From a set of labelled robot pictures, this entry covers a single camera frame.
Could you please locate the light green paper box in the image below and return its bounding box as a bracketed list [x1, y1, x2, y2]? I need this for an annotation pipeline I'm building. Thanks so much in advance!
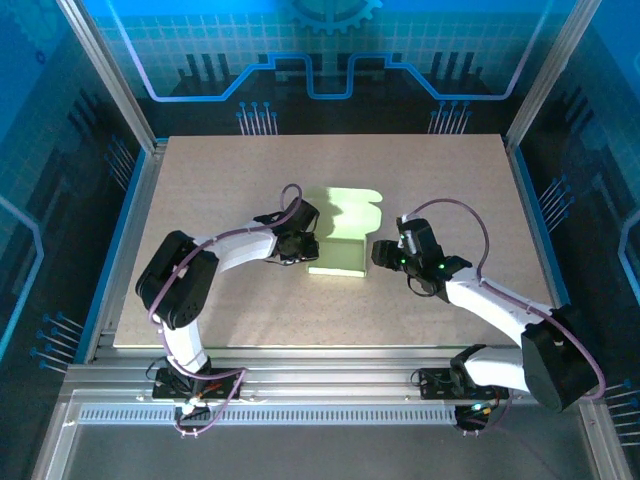
[305, 185, 385, 279]

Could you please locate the black controller board with LEDs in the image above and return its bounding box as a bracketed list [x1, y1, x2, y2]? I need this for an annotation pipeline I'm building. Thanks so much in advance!
[454, 399, 501, 435]

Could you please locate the grey metal base tray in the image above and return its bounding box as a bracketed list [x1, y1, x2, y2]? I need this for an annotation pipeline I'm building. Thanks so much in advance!
[64, 424, 599, 480]

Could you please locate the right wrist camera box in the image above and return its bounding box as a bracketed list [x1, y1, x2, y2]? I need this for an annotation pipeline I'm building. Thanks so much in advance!
[396, 215, 420, 252]

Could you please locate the aluminium side rail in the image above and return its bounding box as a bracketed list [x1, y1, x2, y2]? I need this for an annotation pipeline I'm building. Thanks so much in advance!
[82, 142, 169, 364]
[503, 142, 589, 364]

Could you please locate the aluminium frame cross rail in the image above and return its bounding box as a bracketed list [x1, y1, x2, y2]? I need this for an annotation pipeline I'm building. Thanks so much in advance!
[62, 344, 604, 407]

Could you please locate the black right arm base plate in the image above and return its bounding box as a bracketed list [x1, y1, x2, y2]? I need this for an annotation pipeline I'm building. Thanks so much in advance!
[417, 366, 512, 401]

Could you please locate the slotted grey cable duct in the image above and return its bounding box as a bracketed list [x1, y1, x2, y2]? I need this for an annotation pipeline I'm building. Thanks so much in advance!
[77, 405, 464, 427]

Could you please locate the aluminium corner post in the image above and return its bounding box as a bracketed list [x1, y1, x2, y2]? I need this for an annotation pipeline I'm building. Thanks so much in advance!
[501, 0, 605, 154]
[55, 0, 170, 155]

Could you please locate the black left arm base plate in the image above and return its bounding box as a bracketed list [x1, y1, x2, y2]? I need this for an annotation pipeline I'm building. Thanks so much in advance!
[151, 366, 245, 401]

